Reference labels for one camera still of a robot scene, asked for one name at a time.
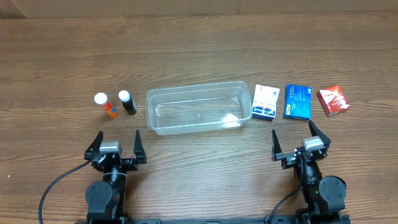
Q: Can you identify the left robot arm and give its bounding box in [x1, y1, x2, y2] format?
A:
[84, 131, 147, 223]

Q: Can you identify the clear plastic container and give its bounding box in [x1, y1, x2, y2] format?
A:
[146, 81, 252, 135]

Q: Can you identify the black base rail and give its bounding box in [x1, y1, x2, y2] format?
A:
[74, 213, 351, 224]

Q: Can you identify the orange bottle white cap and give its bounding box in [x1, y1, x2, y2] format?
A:
[94, 92, 119, 119]

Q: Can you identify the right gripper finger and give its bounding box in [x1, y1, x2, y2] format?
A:
[308, 120, 331, 149]
[271, 129, 283, 161]

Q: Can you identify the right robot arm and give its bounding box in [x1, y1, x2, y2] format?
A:
[264, 121, 351, 223]

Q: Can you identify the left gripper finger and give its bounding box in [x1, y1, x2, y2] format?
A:
[134, 129, 147, 164]
[84, 131, 103, 161]

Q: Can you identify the red medicine box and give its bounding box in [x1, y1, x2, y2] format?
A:
[317, 85, 350, 117]

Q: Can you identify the white blue medicine box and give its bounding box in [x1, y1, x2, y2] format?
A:
[252, 84, 280, 121]

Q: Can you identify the black bottle white cap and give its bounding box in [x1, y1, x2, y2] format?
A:
[118, 90, 137, 115]

